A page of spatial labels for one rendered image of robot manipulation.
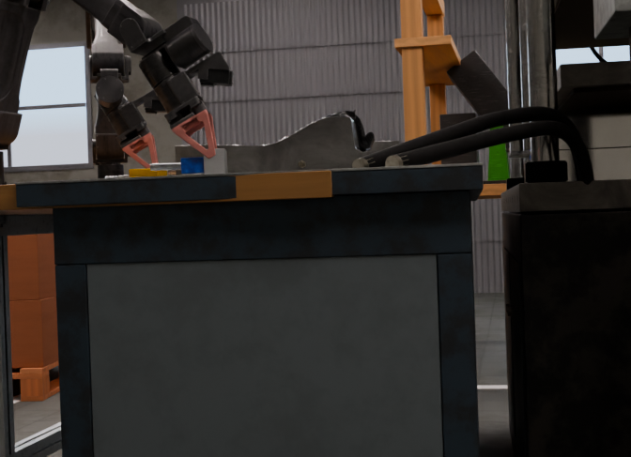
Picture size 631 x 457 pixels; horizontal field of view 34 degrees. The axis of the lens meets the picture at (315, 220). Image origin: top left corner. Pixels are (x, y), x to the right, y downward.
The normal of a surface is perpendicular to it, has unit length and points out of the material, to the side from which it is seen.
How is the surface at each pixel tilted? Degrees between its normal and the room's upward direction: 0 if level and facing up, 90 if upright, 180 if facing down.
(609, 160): 90
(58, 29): 90
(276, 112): 90
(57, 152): 90
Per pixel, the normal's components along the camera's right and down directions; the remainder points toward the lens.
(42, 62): -0.19, 0.01
